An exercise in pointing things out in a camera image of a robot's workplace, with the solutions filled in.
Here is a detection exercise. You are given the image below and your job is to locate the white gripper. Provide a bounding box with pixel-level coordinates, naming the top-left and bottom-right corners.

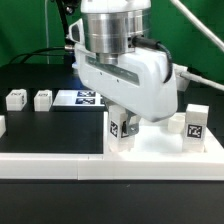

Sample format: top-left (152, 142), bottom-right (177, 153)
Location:
top-left (75, 44), bottom-right (178, 137)

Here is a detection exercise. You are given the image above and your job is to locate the white square table top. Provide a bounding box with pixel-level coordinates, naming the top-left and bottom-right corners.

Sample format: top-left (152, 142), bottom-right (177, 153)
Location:
top-left (104, 113), bottom-right (224, 155)

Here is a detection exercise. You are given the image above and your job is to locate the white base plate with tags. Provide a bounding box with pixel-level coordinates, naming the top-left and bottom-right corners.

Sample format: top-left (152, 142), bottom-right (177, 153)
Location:
top-left (53, 90), bottom-right (104, 107)

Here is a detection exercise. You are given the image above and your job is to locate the black cable on table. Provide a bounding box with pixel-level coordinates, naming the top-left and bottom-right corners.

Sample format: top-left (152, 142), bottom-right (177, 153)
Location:
top-left (7, 46), bottom-right (78, 65)

